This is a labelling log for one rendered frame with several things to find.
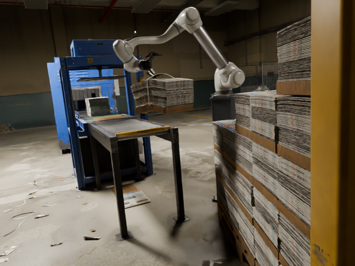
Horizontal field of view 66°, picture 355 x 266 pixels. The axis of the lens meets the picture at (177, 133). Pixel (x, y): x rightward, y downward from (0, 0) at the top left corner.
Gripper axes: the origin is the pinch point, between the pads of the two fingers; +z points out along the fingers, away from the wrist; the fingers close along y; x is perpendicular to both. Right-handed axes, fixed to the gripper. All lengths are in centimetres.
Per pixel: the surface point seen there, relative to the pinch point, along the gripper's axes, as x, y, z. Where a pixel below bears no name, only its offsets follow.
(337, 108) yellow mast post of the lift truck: 99, 10, 143
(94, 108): -55, 55, -202
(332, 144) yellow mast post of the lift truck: 98, 16, 142
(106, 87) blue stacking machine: -162, 36, -332
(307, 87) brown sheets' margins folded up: 58, 11, 125
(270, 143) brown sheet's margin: 42, 35, 107
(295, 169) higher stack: 54, 39, 121
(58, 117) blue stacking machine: -70, 86, -365
